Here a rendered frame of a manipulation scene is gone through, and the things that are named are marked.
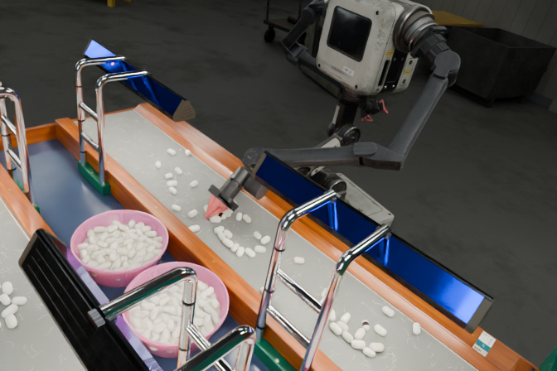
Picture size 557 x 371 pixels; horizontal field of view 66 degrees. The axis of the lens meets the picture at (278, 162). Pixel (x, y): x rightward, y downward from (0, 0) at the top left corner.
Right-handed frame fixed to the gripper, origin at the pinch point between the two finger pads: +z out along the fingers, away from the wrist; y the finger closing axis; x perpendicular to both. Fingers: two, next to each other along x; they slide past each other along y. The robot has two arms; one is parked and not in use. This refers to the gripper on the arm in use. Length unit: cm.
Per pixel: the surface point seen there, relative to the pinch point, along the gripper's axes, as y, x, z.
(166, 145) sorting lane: -49, 13, -11
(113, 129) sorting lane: -71, 5, -2
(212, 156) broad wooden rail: -28.9, 16.5, -18.9
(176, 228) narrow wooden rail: -0.4, -7.5, 8.7
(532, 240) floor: 75, 213, -128
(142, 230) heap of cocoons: -8.3, -10.1, 16.0
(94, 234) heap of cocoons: -15.1, -17.2, 25.3
